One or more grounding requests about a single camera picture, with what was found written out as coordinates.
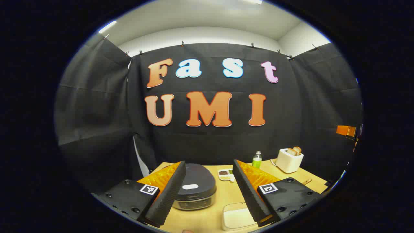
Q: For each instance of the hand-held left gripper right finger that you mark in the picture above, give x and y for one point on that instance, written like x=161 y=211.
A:
x=250 y=197

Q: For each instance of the green label drink bottle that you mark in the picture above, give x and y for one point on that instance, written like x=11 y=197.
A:
x=257 y=161

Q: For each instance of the white divided bean dish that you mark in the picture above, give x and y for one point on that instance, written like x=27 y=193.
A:
x=223 y=173

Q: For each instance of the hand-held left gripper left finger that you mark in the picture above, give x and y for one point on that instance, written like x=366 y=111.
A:
x=168 y=197

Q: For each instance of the white toaster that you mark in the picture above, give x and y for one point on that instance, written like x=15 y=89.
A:
x=288 y=161

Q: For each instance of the black rice cooker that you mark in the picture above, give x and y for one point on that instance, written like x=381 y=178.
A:
x=197 y=181

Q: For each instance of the toast bread slice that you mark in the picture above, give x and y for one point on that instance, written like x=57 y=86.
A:
x=291 y=151
x=298 y=149

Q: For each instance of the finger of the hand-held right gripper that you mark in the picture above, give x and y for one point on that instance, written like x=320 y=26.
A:
x=344 y=130

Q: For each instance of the clear plastic rice container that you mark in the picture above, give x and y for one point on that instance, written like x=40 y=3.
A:
x=226 y=207

